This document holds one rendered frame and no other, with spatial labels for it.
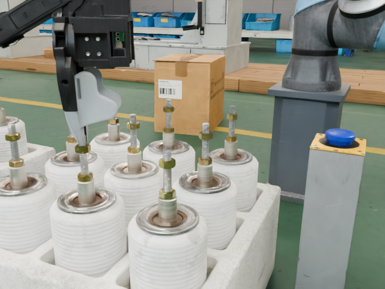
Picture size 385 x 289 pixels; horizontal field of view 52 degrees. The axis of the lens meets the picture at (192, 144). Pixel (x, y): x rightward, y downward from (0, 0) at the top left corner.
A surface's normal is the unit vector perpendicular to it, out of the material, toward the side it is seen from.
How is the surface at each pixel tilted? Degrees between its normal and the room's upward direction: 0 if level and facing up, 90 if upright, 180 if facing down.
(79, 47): 90
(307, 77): 72
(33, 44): 90
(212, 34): 90
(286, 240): 0
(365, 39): 124
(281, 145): 90
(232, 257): 0
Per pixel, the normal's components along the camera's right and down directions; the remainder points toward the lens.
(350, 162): -0.40, 0.29
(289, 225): 0.01, -0.95
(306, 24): -0.74, 0.21
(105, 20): 0.06, 0.32
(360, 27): -0.54, 0.76
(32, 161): 0.90, 0.14
